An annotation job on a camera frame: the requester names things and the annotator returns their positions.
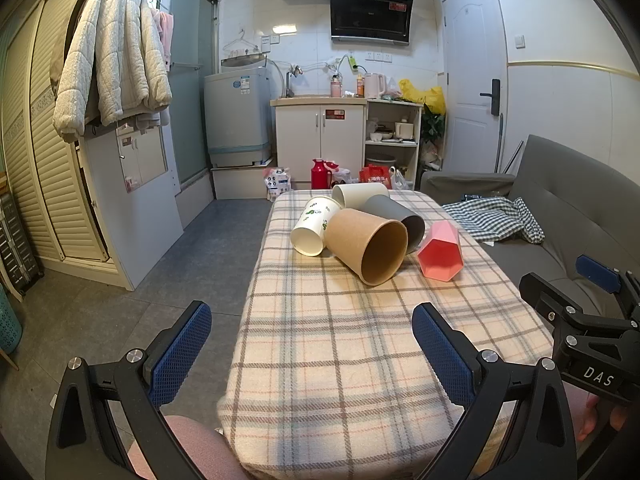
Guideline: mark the grey sofa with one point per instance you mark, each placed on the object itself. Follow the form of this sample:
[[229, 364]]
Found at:
[[560, 195]]

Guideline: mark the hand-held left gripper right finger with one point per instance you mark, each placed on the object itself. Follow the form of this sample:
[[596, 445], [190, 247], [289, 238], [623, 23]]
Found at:
[[440, 350]]

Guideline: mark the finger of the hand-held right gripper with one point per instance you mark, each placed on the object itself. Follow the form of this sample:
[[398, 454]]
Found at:
[[597, 272], [542, 297]]

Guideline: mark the white platform step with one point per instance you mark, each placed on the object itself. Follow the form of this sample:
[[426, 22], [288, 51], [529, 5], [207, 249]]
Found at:
[[240, 180]]

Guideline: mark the white electric kettle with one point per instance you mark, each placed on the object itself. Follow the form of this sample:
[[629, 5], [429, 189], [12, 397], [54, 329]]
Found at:
[[375, 85]]

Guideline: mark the pink hexagonal cup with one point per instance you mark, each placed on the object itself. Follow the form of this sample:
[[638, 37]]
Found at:
[[440, 252]]

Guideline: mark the white plastic bag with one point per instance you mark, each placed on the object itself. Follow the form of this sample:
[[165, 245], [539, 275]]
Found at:
[[402, 180]]

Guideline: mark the grey suitcase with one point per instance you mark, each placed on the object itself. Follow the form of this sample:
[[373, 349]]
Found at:
[[15, 245]]

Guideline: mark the metal faucet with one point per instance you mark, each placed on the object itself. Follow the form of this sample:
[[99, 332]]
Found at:
[[292, 77]]

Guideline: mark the plaid tablecloth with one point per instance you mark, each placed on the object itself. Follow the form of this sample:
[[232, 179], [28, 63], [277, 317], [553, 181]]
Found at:
[[350, 340]]

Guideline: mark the pink bottle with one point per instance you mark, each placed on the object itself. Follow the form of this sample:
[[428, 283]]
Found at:
[[335, 86]]

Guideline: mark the louvered wardrobe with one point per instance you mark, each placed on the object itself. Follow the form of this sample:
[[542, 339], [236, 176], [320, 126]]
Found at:
[[45, 150]]

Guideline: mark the yellow plastic bag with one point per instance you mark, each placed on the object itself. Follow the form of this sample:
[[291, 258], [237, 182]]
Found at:
[[425, 95]]

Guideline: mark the grey cup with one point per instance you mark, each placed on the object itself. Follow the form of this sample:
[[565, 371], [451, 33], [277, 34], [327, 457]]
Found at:
[[395, 212]]

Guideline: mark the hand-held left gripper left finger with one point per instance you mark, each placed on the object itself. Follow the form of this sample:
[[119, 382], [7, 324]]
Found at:
[[182, 342]]

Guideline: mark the white open shelf unit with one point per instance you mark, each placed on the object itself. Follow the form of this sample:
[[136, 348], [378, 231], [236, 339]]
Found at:
[[392, 135]]

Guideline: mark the white leaning board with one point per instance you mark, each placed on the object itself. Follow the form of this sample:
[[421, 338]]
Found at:
[[135, 195]]

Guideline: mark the brown paper cup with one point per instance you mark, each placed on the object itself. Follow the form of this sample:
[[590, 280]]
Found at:
[[360, 240]]

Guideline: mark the person's right hand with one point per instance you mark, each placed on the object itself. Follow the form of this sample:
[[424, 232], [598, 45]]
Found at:
[[595, 420]]

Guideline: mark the white sink cabinet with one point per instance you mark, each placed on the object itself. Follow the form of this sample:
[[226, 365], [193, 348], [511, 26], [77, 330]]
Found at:
[[317, 140]]

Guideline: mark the black range hood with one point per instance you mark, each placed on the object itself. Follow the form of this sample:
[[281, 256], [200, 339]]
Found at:
[[370, 12]]

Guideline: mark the grey washing machine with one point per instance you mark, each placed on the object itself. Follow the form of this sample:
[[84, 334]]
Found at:
[[237, 115]]

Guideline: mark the frosted glass sliding door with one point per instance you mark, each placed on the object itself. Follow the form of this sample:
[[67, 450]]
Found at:
[[192, 75]]

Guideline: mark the red shopping bag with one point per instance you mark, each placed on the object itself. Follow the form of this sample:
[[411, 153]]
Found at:
[[375, 176]]

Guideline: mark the person's pink trouser leg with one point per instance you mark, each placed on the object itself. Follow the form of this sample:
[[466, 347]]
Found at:
[[185, 447]]

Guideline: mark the white light switch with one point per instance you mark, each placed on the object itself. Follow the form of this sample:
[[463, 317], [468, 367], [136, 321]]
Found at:
[[519, 40]]

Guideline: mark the green checked cloth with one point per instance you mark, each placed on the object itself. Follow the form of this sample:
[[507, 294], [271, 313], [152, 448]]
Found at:
[[495, 217]]

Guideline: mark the tissue pack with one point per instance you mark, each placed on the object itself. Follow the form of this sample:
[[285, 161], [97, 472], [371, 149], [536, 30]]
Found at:
[[277, 182]]

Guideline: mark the orange bottle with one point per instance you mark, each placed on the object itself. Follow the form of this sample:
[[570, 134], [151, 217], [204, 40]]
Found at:
[[359, 87]]

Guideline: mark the teal basket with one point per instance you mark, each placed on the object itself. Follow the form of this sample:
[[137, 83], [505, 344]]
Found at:
[[7, 325]]

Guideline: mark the red thermos jug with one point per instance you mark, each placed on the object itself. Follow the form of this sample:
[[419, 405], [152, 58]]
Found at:
[[318, 175]]

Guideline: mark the white puffer jacket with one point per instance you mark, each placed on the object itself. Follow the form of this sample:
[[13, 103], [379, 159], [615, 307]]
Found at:
[[112, 55]]

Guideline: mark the white door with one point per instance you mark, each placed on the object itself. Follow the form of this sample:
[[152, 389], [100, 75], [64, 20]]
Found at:
[[470, 75]]

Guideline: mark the pink towel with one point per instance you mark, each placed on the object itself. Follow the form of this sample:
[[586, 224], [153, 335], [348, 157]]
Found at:
[[165, 35]]

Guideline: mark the white printed paper cup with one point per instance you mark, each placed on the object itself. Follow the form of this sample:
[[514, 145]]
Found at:
[[312, 225]]

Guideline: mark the green plant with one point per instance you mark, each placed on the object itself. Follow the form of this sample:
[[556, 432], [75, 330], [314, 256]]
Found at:
[[432, 127]]

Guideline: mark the cream cup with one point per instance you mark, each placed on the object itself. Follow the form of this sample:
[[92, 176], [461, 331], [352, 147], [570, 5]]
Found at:
[[357, 195]]

